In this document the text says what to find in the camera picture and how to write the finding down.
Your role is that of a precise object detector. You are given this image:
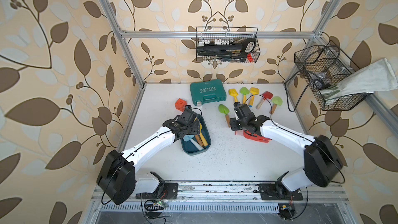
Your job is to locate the teal storage box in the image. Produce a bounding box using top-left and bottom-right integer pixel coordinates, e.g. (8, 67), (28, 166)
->
(180, 116), (211, 156)

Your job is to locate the green round shovel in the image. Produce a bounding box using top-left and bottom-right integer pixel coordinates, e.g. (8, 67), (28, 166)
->
(218, 104), (231, 128)

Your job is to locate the green shovel orange handle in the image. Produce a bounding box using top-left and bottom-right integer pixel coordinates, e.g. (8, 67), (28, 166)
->
(239, 87), (250, 104)

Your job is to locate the yellow shovel blue handle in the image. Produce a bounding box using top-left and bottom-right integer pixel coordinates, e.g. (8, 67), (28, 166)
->
(229, 89), (238, 102)

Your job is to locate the yellow shovel wooden handle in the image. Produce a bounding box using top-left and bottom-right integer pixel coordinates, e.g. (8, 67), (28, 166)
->
(248, 87), (259, 107)

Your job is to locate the red shovel wooden handle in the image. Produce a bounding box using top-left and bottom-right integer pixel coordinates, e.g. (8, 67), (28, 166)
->
(256, 91), (273, 110)

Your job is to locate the green trowel wooden handle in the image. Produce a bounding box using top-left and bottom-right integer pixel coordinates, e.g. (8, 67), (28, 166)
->
(270, 96), (283, 115)

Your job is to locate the yellow square shovel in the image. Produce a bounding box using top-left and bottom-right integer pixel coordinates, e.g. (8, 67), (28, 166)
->
(195, 123), (208, 148)

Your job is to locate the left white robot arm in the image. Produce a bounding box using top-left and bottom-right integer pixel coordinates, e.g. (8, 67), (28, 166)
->
(96, 105), (202, 205)

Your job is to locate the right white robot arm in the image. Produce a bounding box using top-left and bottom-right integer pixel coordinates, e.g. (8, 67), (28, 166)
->
(230, 102), (343, 198)

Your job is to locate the light blue shovel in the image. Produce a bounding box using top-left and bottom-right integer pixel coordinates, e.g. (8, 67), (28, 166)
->
(183, 135), (204, 151)

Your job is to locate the red work glove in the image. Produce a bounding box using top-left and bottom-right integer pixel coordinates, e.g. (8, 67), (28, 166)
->
(235, 130), (271, 143)

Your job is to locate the red cube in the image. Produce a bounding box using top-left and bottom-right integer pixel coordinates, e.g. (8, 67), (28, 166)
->
(175, 99), (187, 112)

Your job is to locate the green tool case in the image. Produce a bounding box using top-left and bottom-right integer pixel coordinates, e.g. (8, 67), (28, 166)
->
(190, 79), (227, 106)

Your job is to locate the black handheld tool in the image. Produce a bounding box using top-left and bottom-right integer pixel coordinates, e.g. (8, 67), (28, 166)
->
(197, 38), (257, 57)

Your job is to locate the white cloth bag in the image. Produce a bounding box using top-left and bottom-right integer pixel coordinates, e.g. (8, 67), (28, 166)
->
(320, 58), (398, 100)

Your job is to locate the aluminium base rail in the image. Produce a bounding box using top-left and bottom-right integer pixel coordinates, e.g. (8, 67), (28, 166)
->
(92, 181), (349, 213)

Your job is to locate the back wire basket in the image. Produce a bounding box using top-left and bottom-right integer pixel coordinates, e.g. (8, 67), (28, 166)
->
(194, 26), (261, 64)

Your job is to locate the wire basket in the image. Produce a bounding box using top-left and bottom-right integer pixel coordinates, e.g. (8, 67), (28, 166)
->
(294, 41), (370, 111)
(194, 26), (261, 64)

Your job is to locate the right wire basket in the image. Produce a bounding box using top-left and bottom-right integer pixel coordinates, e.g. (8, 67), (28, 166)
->
(294, 41), (370, 111)

